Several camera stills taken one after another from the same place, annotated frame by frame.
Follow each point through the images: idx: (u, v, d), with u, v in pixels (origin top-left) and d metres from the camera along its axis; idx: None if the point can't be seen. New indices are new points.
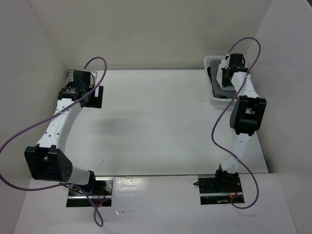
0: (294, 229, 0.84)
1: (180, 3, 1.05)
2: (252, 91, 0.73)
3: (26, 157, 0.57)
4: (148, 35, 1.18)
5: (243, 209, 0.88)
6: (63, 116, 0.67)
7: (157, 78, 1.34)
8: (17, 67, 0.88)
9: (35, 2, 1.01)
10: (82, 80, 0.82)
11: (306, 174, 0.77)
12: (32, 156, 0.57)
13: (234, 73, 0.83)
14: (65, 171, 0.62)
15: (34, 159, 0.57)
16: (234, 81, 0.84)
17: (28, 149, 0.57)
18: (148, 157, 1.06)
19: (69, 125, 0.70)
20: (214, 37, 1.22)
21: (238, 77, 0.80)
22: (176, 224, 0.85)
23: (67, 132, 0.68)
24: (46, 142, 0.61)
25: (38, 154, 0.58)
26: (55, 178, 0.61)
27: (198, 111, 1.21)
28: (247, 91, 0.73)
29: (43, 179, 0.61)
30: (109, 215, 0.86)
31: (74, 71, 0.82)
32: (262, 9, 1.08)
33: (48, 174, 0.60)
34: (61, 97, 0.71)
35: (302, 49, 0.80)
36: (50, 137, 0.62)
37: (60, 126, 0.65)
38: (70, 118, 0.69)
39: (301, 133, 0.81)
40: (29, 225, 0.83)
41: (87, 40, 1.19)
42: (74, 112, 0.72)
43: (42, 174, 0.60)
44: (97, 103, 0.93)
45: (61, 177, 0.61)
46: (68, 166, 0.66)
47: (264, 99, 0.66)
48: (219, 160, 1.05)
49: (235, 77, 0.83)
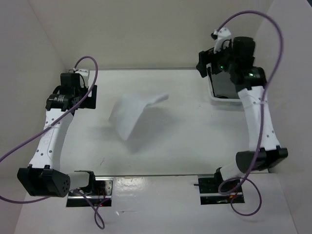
0: (294, 229, 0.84)
1: (180, 3, 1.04)
2: (270, 134, 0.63)
3: (20, 179, 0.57)
4: (148, 35, 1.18)
5: (246, 216, 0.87)
6: (53, 131, 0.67)
7: (157, 78, 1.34)
8: (17, 67, 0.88)
9: (35, 3, 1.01)
10: (70, 85, 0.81)
11: (306, 174, 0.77)
12: (27, 178, 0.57)
13: (246, 91, 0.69)
14: (62, 187, 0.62)
15: (29, 181, 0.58)
16: (244, 100, 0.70)
17: (21, 170, 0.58)
18: (147, 157, 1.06)
19: (61, 138, 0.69)
20: (213, 37, 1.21)
21: (252, 104, 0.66)
22: (177, 224, 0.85)
23: (60, 145, 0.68)
24: (38, 162, 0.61)
25: (33, 175, 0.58)
26: (52, 194, 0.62)
27: (198, 111, 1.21)
28: (265, 136, 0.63)
29: (40, 196, 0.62)
30: (108, 215, 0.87)
31: (62, 74, 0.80)
32: (262, 8, 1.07)
33: (45, 192, 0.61)
34: (49, 107, 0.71)
35: (302, 49, 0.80)
36: (43, 156, 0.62)
37: (52, 144, 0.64)
38: (61, 131, 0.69)
39: (301, 133, 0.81)
40: (29, 225, 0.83)
41: (87, 40, 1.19)
42: (65, 125, 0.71)
43: (39, 192, 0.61)
44: (93, 104, 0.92)
45: (59, 194, 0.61)
46: (67, 179, 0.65)
47: (285, 151, 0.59)
48: (219, 160, 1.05)
49: (246, 97, 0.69)
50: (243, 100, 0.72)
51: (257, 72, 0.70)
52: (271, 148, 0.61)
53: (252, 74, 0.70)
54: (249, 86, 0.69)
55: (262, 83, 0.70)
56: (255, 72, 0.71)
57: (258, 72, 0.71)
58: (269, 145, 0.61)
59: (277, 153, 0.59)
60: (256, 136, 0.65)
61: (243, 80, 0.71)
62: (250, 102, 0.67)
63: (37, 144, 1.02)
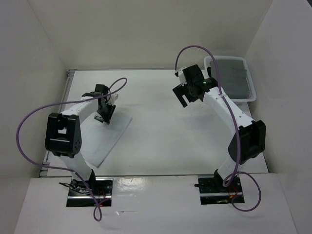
0: (294, 229, 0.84)
1: (179, 3, 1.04)
2: (242, 115, 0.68)
3: (48, 120, 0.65)
4: (147, 35, 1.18)
5: (246, 212, 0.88)
6: (84, 103, 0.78)
7: (157, 77, 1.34)
8: (17, 67, 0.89)
9: (35, 3, 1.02)
10: (102, 91, 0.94)
11: (306, 174, 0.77)
12: (54, 120, 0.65)
13: (205, 94, 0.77)
14: (75, 143, 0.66)
15: (54, 122, 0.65)
16: (208, 100, 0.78)
17: (51, 114, 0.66)
18: (147, 158, 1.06)
19: (86, 112, 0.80)
20: (213, 37, 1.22)
21: (215, 100, 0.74)
22: (177, 224, 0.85)
23: (83, 116, 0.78)
24: (68, 113, 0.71)
25: (59, 121, 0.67)
26: (65, 147, 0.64)
27: (198, 111, 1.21)
28: (238, 117, 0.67)
29: (53, 147, 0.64)
30: (108, 215, 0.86)
31: (96, 84, 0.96)
32: (262, 8, 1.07)
33: (60, 142, 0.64)
34: (85, 95, 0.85)
35: (302, 49, 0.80)
36: (72, 110, 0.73)
37: (82, 107, 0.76)
38: (88, 108, 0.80)
39: (301, 133, 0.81)
40: (29, 225, 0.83)
41: (87, 40, 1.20)
42: (92, 107, 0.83)
43: (55, 141, 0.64)
44: (108, 118, 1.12)
45: (71, 146, 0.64)
46: (79, 145, 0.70)
47: (262, 123, 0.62)
48: (219, 160, 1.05)
49: (208, 97, 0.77)
50: (209, 103, 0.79)
51: (207, 78, 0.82)
52: (248, 124, 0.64)
53: (205, 82, 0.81)
54: (207, 89, 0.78)
55: (215, 85, 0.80)
56: (208, 80, 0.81)
57: (210, 79, 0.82)
58: (245, 123, 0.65)
59: (256, 126, 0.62)
60: (232, 123, 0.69)
61: (201, 88, 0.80)
62: (213, 99, 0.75)
63: (36, 145, 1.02)
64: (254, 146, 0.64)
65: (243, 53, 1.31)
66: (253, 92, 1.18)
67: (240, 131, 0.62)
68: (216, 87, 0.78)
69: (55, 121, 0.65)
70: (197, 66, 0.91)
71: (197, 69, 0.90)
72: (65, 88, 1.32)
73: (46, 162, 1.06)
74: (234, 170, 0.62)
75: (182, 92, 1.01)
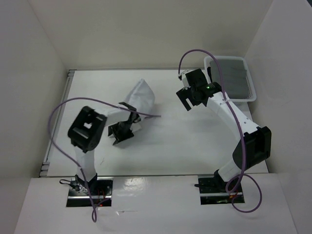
0: (294, 229, 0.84)
1: (179, 4, 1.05)
2: (247, 122, 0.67)
3: (80, 111, 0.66)
4: (147, 35, 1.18)
5: (246, 212, 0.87)
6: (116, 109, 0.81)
7: (157, 78, 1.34)
8: (16, 68, 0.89)
9: (35, 3, 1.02)
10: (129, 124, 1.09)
11: (305, 173, 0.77)
12: (85, 112, 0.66)
13: (209, 99, 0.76)
14: (92, 142, 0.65)
15: (84, 114, 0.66)
16: (212, 106, 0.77)
17: (85, 107, 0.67)
18: (147, 157, 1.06)
19: (113, 119, 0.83)
20: (214, 37, 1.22)
21: (219, 105, 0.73)
22: (176, 224, 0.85)
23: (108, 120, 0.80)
24: (100, 110, 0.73)
25: (89, 114, 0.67)
26: (83, 139, 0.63)
27: (198, 112, 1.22)
28: (243, 123, 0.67)
29: (71, 136, 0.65)
30: (108, 215, 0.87)
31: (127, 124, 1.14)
32: (262, 9, 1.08)
33: (79, 134, 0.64)
34: None
35: (301, 49, 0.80)
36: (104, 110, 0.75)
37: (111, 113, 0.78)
38: (116, 116, 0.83)
39: (300, 132, 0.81)
40: (29, 226, 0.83)
41: (87, 40, 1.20)
42: (121, 115, 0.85)
43: (77, 130, 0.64)
44: None
45: (89, 140, 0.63)
46: (95, 145, 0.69)
47: (266, 128, 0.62)
48: (219, 160, 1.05)
49: (212, 103, 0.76)
50: (212, 107, 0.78)
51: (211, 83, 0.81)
52: (253, 130, 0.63)
53: (208, 87, 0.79)
54: (211, 94, 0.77)
55: (219, 89, 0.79)
56: (211, 85, 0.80)
57: (213, 84, 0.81)
58: (250, 129, 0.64)
59: (261, 132, 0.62)
60: (237, 129, 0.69)
61: (204, 93, 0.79)
62: (216, 105, 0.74)
63: (36, 144, 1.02)
64: (259, 153, 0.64)
65: (243, 52, 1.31)
66: (253, 92, 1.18)
67: (244, 138, 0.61)
68: (220, 92, 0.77)
69: (86, 113, 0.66)
70: (200, 69, 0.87)
71: (200, 73, 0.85)
72: (65, 88, 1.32)
73: (46, 162, 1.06)
74: (239, 177, 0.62)
75: (186, 96, 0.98)
